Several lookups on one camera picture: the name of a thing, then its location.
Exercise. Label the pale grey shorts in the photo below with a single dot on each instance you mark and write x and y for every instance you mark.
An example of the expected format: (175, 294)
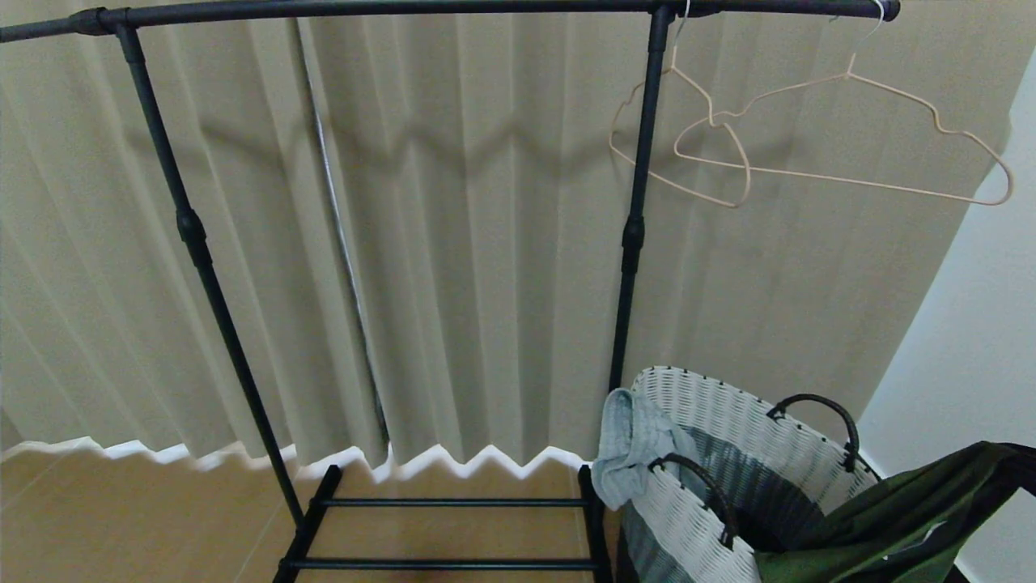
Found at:
(631, 453)

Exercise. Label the pink clothes hanger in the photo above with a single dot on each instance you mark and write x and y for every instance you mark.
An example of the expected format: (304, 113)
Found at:
(748, 178)
(850, 69)

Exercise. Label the green long-sleeved shirt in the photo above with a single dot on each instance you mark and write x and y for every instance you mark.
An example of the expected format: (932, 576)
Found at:
(890, 518)

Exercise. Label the white laundry basket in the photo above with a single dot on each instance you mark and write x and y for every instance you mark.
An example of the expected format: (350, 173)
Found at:
(712, 518)

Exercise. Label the black clothes rack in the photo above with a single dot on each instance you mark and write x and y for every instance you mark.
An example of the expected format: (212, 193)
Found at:
(388, 8)

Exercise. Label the beige curtain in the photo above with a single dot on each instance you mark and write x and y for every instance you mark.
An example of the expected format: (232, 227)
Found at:
(486, 243)

